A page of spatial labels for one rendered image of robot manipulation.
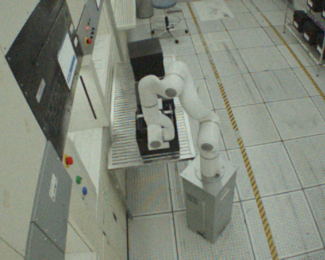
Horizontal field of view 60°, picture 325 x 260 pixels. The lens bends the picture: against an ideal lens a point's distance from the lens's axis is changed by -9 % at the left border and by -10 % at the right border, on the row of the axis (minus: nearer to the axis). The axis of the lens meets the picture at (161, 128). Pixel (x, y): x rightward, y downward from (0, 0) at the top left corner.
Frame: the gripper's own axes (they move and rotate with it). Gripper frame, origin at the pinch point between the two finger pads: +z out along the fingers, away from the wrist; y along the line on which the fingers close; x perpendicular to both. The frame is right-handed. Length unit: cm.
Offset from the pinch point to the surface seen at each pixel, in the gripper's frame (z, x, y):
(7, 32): -59, 94, -38
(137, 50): 83, -5, -10
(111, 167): -20.3, -29.8, -33.9
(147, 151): -13.8, -25.4, -7.8
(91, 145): -7, -19, -46
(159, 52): 74, -5, 8
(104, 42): 135, -19, -47
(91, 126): 9, -17, -47
